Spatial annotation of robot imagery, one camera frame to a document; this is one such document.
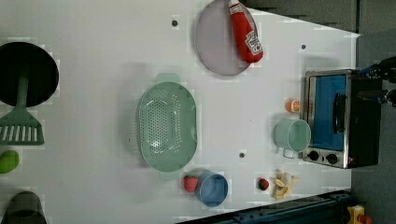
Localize green oval plastic strainer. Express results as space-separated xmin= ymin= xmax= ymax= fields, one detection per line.
xmin=136 ymin=73 xmax=197 ymax=181

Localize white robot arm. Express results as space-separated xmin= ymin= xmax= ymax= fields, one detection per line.
xmin=358 ymin=56 xmax=396 ymax=107

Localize grey round plate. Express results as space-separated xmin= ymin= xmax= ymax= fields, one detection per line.
xmin=194 ymin=0 xmax=258 ymax=76

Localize blue cup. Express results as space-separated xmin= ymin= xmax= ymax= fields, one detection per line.
xmin=194 ymin=172 xmax=229 ymax=207

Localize red ketchup bottle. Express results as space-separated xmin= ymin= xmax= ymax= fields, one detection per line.
xmin=229 ymin=0 xmax=263 ymax=63

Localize orange slice toy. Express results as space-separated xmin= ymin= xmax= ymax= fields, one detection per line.
xmin=285 ymin=99 xmax=301 ymax=113

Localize small red strawberry toy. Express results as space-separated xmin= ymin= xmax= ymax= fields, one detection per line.
xmin=258 ymin=178 xmax=269 ymax=191

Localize light green mug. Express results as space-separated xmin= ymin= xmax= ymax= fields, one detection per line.
xmin=274 ymin=119 xmax=311 ymax=159

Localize peeled banana toy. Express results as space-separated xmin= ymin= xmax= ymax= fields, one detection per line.
xmin=274 ymin=172 xmax=300 ymax=200

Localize silver black toaster oven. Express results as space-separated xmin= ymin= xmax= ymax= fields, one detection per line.
xmin=302 ymin=69 xmax=382 ymax=169

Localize green slotted spatula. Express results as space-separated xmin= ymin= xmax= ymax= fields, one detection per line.
xmin=0 ymin=77 xmax=45 ymax=146

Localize black round pan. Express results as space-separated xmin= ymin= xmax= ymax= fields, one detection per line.
xmin=0 ymin=42 xmax=59 ymax=107

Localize yellow red emergency button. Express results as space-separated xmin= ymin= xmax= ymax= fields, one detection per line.
xmin=347 ymin=205 xmax=373 ymax=224

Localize green round fruit toy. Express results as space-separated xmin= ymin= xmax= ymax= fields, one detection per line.
xmin=0 ymin=150 xmax=20 ymax=174

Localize dark grey cup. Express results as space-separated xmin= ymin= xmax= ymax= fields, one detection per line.
xmin=1 ymin=191 xmax=48 ymax=224

